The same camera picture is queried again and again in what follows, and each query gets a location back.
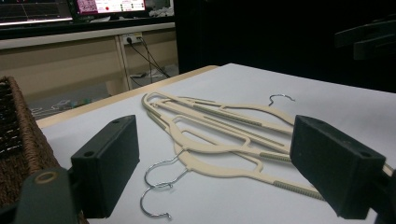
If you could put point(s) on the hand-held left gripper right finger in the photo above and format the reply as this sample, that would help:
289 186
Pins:
333 168

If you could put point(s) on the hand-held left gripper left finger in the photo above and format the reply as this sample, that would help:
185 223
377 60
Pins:
106 165

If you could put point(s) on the brown wicker basket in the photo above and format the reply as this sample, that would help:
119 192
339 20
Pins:
18 161

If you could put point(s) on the cream plastic clothes hanger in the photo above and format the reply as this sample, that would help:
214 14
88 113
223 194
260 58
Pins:
249 107
199 148
218 171

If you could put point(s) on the white floor power strip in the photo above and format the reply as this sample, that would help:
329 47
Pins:
146 74

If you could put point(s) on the beige desk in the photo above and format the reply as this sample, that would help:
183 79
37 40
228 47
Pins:
62 62

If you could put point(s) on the computer monitor with pink window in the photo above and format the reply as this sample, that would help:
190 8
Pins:
109 6

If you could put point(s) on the dark computer monitor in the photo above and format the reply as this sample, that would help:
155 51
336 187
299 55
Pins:
31 11

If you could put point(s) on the white wall power socket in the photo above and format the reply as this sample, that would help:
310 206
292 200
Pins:
132 38

